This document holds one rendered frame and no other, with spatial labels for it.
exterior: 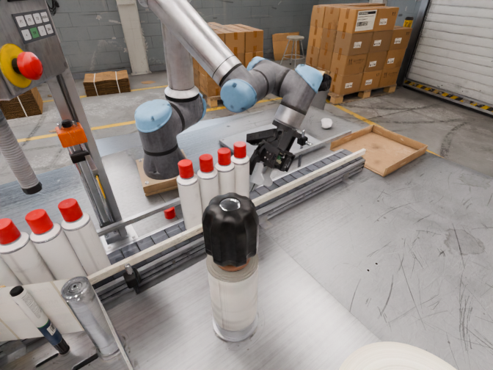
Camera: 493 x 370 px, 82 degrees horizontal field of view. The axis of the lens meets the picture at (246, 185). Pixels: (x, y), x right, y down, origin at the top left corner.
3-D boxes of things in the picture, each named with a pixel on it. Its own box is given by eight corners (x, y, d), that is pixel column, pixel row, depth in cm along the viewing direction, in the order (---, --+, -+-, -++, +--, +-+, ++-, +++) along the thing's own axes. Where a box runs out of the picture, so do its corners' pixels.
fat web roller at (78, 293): (100, 365, 49) (59, 306, 38) (95, 343, 52) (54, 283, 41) (127, 349, 52) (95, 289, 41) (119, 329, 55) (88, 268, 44)
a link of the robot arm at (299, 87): (298, 66, 77) (327, 78, 75) (281, 104, 80) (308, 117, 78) (293, 58, 70) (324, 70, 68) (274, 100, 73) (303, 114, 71)
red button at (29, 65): (1, 55, 39) (23, 54, 39) (19, 49, 42) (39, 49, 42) (15, 83, 41) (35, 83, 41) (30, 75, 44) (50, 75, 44)
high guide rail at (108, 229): (15, 271, 57) (12, 267, 56) (15, 267, 58) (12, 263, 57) (351, 133, 108) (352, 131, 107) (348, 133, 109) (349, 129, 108)
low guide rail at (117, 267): (30, 314, 56) (26, 308, 54) (30, 309, 56) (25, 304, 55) (364, 153, 106) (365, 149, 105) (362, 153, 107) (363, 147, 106)
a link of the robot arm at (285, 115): (274, 101, 75) (292, 110, 81) (267, 117, 77) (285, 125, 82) (293, 110, 70) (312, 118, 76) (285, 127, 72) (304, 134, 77)
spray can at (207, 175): (207, 229, 77) (200, 164, 65) (199, 218, 80) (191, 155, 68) (224, 222, 79) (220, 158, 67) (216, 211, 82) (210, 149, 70)
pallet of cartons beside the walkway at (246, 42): (263, 99, 415) (265, 30, 363) (210, 109, 385) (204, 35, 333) (230, 78, 502) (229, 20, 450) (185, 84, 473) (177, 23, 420)
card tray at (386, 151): (384, 177, 106) (386, 168, 103) (329, 149, 123) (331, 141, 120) (424, 153, 120) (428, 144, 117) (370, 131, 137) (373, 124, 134)
